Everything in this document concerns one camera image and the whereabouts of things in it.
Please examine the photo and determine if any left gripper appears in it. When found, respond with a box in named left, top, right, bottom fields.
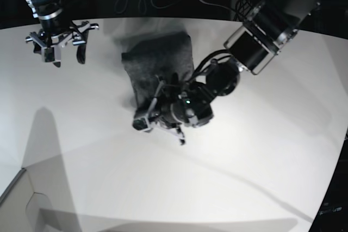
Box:
left=146, top=78, right=215, bottom=145

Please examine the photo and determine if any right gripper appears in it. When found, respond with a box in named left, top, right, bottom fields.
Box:
left=25, top=21, right=100, bottom=62

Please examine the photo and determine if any dark grey t-shirt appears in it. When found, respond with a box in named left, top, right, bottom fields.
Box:
left=121, top=32, right=194, bottom=119

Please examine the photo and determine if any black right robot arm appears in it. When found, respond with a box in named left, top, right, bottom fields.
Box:
left=25, top=0, right=99, bottom=68

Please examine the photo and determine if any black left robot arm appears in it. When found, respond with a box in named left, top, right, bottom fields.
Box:
left=141, top=0, right=321, bottom=145

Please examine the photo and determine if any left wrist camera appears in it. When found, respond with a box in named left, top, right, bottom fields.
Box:
left=132, top=118, right=152, bottom=132

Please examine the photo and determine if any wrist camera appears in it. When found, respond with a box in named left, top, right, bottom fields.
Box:
left=41, top=45, right=61, bottom=63
left=132, top=118, right=152, bottom=132

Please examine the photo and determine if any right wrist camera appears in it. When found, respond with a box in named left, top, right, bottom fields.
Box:
left=41, top=45, right=61, bottom=63

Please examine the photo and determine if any black cable bundle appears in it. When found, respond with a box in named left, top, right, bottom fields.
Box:
left=234, top=0, right=256, bottom=22

